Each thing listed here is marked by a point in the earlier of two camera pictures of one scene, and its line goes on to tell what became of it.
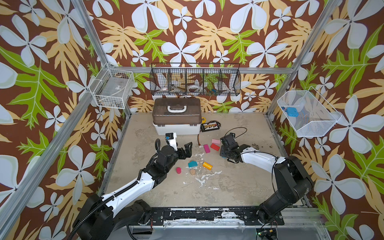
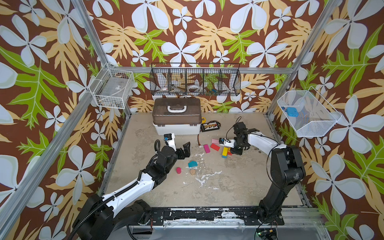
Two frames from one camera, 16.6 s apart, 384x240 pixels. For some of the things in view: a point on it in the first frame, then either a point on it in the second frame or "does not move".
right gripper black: [226, 146] to [237, 130]
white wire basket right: [316, 116] does not move
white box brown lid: [177, 116] does not move
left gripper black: [188, 153] does not move
